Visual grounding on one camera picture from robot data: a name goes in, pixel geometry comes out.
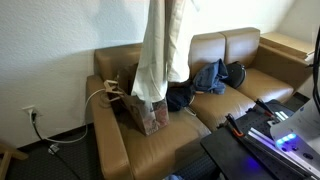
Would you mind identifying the white cloth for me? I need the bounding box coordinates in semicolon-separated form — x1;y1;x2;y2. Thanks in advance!
130;0;201;104

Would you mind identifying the dark navy cloth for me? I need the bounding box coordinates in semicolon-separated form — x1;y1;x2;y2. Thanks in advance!
165;79;195;113

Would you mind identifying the brown printed paper bag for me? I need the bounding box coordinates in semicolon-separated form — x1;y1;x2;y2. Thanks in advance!
102;63;170;137

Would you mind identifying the tan leather couch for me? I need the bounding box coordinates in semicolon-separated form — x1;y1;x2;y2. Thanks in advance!
85;27;315;180

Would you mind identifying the blue denim garment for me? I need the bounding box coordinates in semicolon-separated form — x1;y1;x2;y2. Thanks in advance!
192;58;230;96

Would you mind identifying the dark gray oval case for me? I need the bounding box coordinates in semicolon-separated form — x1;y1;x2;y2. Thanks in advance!
224;60;248;90

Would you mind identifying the black orange bar clamp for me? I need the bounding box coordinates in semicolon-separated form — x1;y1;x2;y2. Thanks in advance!
254;98;276;116
218;113;246;139

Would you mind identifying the blue fabric item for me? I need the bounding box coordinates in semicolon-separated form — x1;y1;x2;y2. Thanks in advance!
163;173;185;180

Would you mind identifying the black robot table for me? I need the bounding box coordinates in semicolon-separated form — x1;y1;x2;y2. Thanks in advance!
199;99;320;180

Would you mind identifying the silver robot mounting plate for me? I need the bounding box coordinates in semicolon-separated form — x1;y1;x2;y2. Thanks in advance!
246;109;320;179

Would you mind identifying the white power adapter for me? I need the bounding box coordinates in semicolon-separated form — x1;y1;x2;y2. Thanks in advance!
47;143;61;155

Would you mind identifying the wooden side table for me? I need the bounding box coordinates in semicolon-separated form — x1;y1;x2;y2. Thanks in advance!
259;31;318;61

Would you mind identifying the wooden stool leg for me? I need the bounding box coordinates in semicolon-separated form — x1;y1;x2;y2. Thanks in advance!
0;141;30;180

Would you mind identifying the thin white looped cord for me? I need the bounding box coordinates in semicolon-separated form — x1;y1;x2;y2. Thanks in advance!
183;96;198;117

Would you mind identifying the white charging cable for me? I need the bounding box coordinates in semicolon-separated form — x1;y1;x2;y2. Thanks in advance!
43;88;113;145

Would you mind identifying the black power cord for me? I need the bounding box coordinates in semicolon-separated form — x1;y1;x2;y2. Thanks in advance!
30;111;84;180

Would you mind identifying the white wall outlet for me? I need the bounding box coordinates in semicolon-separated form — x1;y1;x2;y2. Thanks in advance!
21;104;38;118

